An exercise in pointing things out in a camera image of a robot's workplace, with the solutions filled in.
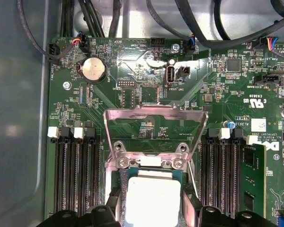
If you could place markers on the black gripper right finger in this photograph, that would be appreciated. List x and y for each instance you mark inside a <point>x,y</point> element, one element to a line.
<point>227,218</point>

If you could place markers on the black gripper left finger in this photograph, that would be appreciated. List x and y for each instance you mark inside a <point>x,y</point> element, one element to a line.
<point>85,220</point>

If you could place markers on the silver CPU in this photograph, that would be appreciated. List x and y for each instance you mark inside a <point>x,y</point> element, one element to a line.
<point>153,201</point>

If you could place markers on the metal socket cover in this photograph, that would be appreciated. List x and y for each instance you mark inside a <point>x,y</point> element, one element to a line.
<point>123,114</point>

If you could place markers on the CPU socket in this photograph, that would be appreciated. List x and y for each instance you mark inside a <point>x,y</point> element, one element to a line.
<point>112,172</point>

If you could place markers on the green RAM stick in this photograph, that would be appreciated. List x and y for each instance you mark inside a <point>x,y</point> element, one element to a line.
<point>253,170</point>

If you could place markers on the white board sticker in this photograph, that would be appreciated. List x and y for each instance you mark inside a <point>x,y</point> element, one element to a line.
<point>258,125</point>

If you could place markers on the black PC case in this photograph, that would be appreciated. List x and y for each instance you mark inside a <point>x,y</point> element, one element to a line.
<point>14,118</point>

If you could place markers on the green motherboard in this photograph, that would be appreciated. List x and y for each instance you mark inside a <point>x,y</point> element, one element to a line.
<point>198,94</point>

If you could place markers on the coin cell battery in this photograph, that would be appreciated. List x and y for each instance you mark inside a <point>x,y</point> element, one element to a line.
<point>94,69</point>

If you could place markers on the internal USB port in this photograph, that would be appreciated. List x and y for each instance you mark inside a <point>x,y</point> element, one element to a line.
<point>170,75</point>

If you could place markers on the black pin header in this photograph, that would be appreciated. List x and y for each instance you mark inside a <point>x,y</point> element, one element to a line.
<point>184,71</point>

